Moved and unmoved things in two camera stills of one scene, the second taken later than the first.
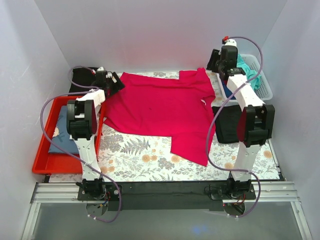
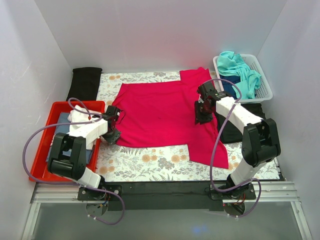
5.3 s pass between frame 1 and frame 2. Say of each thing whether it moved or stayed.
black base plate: stayed
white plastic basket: stayed
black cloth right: stayed
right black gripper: moved
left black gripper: moved
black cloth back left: stayed
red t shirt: moved
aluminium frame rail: stayed
